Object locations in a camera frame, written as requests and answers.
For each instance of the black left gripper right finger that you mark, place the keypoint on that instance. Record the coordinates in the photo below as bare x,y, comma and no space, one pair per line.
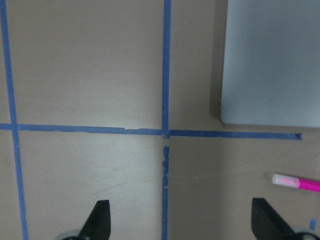
266,223

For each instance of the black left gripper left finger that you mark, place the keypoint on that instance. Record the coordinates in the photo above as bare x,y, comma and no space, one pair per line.
98,224

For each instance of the pink pen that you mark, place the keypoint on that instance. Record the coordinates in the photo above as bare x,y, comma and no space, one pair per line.
296,182

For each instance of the silver closed laptop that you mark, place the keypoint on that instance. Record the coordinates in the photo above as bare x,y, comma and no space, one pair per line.
271,69

